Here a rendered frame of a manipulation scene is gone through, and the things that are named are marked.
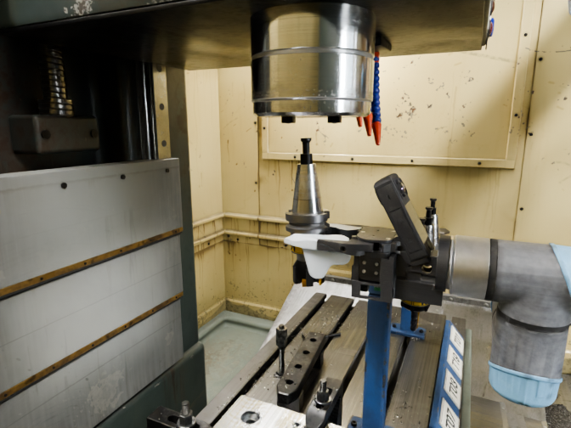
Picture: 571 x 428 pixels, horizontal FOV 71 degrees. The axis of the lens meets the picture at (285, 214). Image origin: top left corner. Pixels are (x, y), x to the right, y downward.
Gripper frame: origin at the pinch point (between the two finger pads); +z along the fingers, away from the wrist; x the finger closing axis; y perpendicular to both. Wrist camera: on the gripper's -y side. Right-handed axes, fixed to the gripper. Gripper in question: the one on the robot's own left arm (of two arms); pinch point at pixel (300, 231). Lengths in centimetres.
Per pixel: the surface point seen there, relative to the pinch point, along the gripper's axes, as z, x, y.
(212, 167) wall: 79, 96, 3
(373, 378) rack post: -9.0, 14.8, 30.7
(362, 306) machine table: 6, 72, 44
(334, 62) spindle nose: -6.2, -6.1, -21.8
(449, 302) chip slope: -21, 99, 49
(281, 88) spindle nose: -0.5, -7.8, -19.0
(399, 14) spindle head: -11.9, 1.7, -28.0
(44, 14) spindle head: 32.9, -11.5, -29.3
